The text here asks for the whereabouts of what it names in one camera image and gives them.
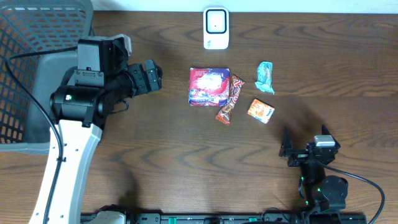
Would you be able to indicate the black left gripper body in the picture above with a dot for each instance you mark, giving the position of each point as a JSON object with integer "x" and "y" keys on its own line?
{"x": 149, "y": 78}

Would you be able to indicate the small orange snack box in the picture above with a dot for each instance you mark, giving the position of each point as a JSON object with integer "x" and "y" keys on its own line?
{"x": 261, "y": 111}

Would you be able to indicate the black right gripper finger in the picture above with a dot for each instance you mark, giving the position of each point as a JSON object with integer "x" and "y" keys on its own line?
{"x": 286, "y": 148}
{"x": 325, "y": 130}

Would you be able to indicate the grey plastic mesh basket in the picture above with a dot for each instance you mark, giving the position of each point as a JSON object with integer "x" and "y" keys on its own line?
{"x": 35, "y": 26}

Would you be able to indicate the white barcode scanner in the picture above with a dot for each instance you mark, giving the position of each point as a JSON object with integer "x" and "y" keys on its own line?
{"x": 215, "y": 28}

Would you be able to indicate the red purple snack packet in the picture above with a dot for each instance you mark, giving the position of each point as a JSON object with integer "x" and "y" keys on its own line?
{"x": 208, "y": 86}

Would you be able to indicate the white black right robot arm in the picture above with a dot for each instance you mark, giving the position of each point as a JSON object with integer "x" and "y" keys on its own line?
{"x": 324, "y": 194}

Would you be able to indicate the black mounting rail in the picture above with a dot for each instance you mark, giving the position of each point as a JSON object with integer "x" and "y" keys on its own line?
{"x": 116, "y": 214}

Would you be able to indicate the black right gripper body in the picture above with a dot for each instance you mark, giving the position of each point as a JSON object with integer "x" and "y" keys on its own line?
{"x": 298, "y": 156}

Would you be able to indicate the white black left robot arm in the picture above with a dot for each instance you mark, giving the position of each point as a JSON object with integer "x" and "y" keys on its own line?
{"x": 103, "y": 78}

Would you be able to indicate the red orange candy bar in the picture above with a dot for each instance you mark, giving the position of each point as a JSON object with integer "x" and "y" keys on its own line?
{"x": 225, "y": 113}

